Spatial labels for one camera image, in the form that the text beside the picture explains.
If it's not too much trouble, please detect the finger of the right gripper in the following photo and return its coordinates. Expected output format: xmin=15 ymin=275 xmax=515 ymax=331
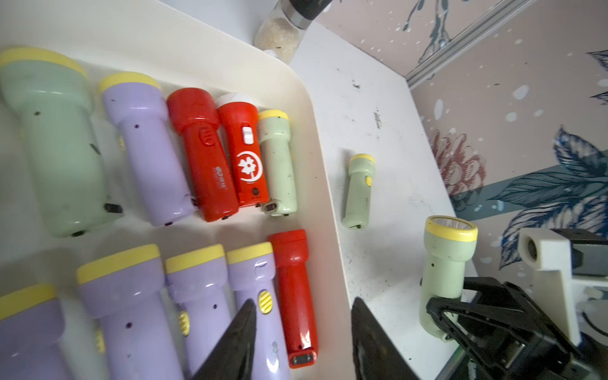
xmin=427 ymin=297 xmax=513 ymax=361

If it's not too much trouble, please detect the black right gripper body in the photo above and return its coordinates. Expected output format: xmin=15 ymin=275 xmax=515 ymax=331
xmin=455 ymin=277 xmax=608 ymax=380

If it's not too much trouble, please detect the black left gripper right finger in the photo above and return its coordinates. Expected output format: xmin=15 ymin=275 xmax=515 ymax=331
xmin=351 ymin=297 xmax=418 ymax=380

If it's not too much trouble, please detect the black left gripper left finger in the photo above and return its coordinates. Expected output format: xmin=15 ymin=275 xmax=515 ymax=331
xmin=192 ymin=299 xmax=257 ymax=380

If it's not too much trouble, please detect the green flashlight front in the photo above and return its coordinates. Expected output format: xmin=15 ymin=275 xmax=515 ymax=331
xmin=419 ymin=215 xmax=478 ymax=342

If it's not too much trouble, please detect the green flashlight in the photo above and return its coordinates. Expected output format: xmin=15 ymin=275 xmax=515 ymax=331
xmin=342 ymin=154 xmax=376 ymax=230
xmin=1 ymin=47 xmax=124 ymax=238
xmin=419 ymin=215 xmax=478 ymax=342
xmin=257 ymin=109 xmax=298 ymax=216

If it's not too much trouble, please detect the red flashlight back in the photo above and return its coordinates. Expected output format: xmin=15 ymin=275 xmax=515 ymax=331
xmin=268 ymin=230 xmax=319 ymax=369

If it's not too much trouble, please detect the purple flashlight yellow head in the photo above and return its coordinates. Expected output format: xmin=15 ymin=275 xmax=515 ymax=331
xmin=76 ymin=244 xmax=185 ymax=379

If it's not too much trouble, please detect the short red flashlight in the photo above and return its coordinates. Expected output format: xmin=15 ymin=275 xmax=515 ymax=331
xmin=216 ymin=93 xmax=269 ymax=207

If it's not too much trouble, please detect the long red flashlight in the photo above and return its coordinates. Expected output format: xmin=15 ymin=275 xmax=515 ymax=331
xmin=167 ymin=88 xmax=239 ymax=222

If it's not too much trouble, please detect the cream plastic storage tray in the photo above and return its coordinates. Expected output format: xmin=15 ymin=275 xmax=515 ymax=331
xmin=1 ymin=1 xmax=355 ymax=379

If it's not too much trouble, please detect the large spice jar black lid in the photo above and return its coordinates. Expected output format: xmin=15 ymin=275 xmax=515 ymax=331
xmin=253 ymin=0 xmax=332 ymax=64

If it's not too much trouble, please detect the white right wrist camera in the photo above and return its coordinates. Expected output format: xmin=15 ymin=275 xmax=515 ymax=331
xmin=518 ymin=228 xmax=607 ymax=345

